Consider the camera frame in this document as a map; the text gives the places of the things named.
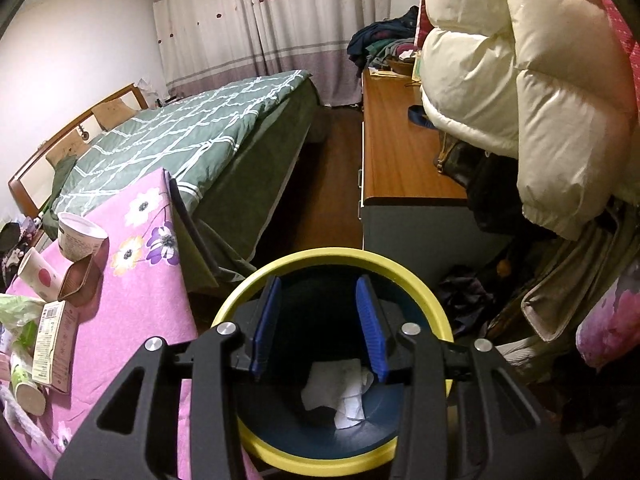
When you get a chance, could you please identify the white tissue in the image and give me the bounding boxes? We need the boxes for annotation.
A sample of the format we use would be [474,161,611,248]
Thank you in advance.
[300,359,374,430]

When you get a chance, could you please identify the brown paper tray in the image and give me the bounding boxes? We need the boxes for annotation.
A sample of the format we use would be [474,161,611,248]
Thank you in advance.
[58,255,102,308]

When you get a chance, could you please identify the clear plastic cup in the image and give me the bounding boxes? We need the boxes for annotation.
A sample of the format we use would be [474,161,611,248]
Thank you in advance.
[0,294,46,339]

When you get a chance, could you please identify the pink dotted paper cup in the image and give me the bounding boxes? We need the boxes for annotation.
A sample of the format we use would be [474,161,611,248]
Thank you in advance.
[17,247,63,302]

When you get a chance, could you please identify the white ribbed paper cup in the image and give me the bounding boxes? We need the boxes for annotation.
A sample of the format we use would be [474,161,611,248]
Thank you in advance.
[58,212,108,262]

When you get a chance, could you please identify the green white bottle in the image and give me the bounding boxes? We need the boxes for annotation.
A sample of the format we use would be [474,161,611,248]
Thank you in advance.
[10,344,47,417]

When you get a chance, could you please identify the yellow rimmed trash bin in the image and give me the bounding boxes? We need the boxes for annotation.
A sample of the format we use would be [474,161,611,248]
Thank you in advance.
[214,247,454,477]

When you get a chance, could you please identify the pink floral table cloth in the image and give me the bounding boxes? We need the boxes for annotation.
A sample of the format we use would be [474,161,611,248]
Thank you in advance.
[0,167,262,480]

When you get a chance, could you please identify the pink floral fabric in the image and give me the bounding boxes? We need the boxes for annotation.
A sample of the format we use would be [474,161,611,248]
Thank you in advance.
[576,258,640,370]

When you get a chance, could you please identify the wooden dresser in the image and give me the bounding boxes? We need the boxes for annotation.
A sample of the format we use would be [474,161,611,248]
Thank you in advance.
[359,73,504,285]

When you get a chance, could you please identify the beige hanging garment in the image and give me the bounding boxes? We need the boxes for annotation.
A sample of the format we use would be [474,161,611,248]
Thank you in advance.
[521,202,639,342]

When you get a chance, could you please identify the dark clothes on nightstand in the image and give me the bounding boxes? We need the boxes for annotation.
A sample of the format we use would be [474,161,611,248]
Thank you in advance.
[0,218,30,292]

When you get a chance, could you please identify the wooden headboard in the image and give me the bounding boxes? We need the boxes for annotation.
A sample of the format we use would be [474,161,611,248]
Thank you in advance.
[8,84,149,219]

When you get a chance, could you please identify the green checked bed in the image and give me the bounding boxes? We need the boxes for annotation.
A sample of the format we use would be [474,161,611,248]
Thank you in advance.
[43,70,320,275]

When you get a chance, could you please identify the cream puffer jacket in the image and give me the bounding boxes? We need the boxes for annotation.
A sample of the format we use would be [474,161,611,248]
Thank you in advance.
[420,0,639,240]

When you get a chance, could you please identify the pile of clothes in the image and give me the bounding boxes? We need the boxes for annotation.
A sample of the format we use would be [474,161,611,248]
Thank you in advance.
[346,6,419,73]

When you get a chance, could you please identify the white and mauve curtain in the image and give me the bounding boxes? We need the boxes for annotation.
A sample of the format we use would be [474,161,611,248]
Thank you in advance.
[152,0,420,106]

